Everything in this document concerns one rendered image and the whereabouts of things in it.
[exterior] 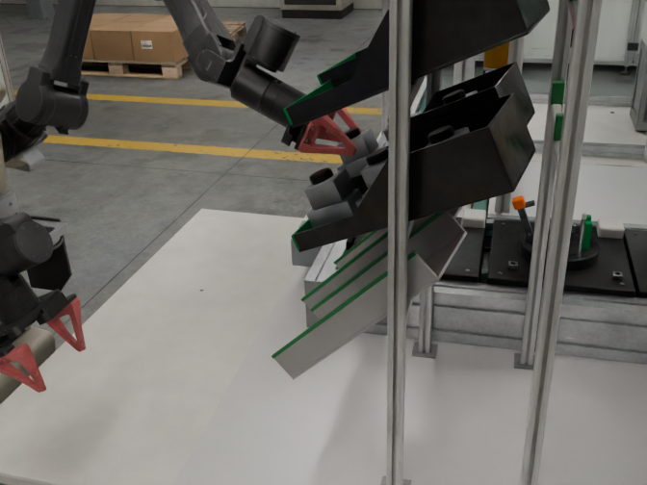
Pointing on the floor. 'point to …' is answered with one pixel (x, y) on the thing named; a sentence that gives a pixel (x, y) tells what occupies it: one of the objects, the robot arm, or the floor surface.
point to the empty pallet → (236, 29)
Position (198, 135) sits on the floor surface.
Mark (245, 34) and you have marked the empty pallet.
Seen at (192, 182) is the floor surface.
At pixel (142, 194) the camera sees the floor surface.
